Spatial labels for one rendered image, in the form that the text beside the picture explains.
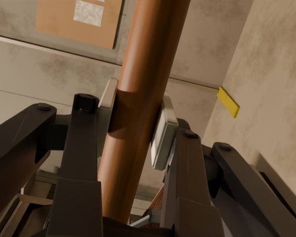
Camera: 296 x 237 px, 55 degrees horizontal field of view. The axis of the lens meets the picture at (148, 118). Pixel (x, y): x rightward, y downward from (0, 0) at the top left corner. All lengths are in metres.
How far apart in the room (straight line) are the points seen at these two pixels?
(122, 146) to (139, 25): 0.07
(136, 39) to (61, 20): 3.25
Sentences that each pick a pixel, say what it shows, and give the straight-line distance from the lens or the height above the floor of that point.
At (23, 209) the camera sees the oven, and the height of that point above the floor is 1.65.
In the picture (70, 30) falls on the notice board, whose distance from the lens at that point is 3.40.
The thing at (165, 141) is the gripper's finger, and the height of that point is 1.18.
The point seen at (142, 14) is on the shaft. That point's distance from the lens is 0.17.
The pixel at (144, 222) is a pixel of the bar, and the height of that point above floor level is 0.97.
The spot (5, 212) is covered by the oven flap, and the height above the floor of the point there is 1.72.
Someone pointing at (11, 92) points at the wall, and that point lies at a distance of 3.83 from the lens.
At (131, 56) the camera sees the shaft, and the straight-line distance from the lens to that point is 0.17.
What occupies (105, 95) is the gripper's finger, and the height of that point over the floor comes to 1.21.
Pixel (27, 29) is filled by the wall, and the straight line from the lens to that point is 3.56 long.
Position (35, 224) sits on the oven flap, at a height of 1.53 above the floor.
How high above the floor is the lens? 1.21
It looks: 7 degrees down
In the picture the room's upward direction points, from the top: 77 degrees counter-clockwise
